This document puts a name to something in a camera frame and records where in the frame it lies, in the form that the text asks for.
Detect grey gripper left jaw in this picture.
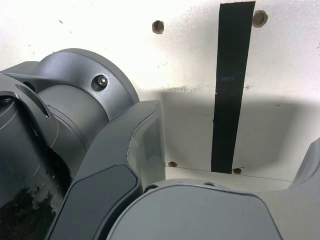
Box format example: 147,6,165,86
47,99,168,240

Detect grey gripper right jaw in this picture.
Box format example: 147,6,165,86
106,136,320,240

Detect black tape strip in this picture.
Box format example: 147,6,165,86
211,1,256,174

